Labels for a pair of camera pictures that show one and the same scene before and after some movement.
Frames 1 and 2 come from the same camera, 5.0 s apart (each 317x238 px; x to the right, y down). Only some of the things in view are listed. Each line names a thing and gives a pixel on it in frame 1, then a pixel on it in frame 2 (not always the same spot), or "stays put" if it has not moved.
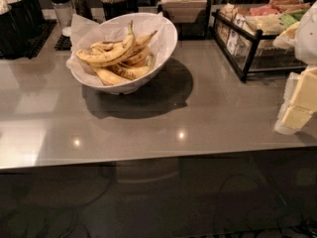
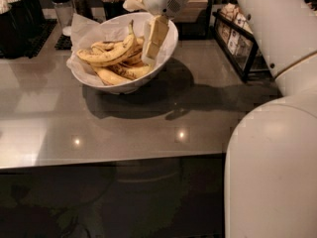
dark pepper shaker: [79, 0] stays put
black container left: [20, 25] stays put
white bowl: [162, 48] stays put
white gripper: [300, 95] -> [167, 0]
